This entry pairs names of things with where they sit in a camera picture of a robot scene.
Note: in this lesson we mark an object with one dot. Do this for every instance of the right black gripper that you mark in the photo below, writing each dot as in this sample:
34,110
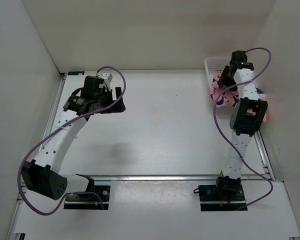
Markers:
224,80

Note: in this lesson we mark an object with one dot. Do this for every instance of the white plastic basket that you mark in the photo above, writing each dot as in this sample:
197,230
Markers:
215,66

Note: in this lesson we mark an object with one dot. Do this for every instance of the right aluminium rail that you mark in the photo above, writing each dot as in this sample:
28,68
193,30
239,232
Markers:
264,156

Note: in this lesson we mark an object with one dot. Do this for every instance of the aluminium rail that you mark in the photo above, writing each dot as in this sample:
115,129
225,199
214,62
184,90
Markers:
54,107
178,177
264,156

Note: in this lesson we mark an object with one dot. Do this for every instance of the black label sticker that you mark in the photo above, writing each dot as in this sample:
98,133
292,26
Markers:
75,73

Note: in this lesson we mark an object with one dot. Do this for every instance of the left aluminium rail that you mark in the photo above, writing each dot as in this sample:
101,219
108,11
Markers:
54,107

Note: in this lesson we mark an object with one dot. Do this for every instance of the pink shark print shorts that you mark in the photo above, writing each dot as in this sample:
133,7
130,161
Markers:
230,97

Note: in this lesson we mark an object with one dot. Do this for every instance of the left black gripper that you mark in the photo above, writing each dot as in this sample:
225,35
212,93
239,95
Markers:
120,108

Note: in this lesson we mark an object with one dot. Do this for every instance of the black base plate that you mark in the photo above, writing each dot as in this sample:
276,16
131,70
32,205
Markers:
212,201
89,201

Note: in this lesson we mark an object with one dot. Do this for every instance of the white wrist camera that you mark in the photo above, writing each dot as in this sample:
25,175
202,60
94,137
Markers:
108,77

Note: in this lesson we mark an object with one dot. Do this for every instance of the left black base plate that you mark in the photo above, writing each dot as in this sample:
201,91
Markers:
89,201

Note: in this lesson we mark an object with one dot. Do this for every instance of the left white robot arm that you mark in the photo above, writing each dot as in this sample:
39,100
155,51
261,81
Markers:
41,174

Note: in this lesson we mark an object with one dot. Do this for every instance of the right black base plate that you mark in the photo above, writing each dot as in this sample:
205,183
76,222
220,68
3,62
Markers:
212,201

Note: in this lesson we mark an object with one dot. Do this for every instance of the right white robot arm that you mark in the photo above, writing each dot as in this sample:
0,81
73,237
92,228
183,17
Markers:
249,112

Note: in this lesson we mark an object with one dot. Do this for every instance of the front aluminium rail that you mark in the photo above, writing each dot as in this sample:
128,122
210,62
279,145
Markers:
178,177

